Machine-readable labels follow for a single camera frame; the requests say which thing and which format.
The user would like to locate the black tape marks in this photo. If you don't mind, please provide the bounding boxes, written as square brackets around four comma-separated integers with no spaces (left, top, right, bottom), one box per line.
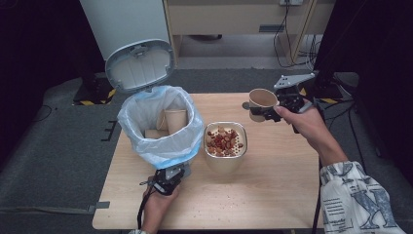
[100,120,118,142]

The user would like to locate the thin black floor cable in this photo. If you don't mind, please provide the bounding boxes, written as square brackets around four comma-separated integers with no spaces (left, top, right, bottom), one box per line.
[29,104,58,125]

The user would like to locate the grey tape strip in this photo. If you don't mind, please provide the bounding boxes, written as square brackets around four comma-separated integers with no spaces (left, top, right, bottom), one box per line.
[87,201,111,215]

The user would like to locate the black hanging cables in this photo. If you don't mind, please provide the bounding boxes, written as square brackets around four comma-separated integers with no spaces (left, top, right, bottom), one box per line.
[272,0,320,70]

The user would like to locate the translucent plastic trash bag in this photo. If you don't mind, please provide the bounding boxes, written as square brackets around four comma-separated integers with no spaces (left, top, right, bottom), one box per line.
[116,85,205,171]

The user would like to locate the pile of reddish food scraps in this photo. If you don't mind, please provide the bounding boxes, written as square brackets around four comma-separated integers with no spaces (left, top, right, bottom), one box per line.
[206,126,244,158]

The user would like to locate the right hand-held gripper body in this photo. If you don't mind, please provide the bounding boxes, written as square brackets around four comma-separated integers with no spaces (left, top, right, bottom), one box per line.
[273,72,317,114]

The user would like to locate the hand-held gripper cable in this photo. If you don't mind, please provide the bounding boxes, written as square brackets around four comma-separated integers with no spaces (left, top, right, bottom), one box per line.
[136,186,156,230]
[311,155,323,234]

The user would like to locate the white grey pedal trash can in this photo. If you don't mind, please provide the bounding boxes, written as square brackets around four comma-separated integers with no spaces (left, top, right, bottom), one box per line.
[104,38,205,180]

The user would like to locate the black curtain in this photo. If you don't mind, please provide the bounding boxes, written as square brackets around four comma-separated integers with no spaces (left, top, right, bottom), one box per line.
[0,0,110,164]
[313,0,413,178]

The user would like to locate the wooden cabinet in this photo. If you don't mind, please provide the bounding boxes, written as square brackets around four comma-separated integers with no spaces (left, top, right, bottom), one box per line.
[162,0,319,66]

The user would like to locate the left hand-held gripper cable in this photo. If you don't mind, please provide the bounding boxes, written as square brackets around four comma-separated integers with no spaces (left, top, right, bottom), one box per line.
[136,186,156,230]

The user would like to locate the beige strainer container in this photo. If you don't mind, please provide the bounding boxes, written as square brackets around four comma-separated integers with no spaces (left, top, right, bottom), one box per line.
[203,121,248,175]

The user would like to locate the person's left hand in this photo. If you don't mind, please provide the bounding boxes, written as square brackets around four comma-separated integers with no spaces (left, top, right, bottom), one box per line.
[142,187,180,219]

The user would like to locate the person's right hand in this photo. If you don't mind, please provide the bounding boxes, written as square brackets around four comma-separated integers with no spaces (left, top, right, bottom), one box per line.
[274,102,329,146]

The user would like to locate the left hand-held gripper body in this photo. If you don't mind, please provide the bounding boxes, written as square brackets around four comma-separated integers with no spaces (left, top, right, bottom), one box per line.
[139,167,186,197]

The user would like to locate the brown paper cup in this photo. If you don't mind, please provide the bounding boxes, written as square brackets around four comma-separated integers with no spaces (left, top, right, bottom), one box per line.
[247,88,281,123]
[156,111,169,132]
[143,129,170,139]
[163,108,189,137]

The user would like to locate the black stand base striped edge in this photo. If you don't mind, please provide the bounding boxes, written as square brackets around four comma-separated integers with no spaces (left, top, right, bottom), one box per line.
[298,74,346,104]
[72,77,118,106]

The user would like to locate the right hand-held gripper cable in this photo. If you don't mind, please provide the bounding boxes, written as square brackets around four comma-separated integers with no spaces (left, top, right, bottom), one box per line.
[311,155,323,234]

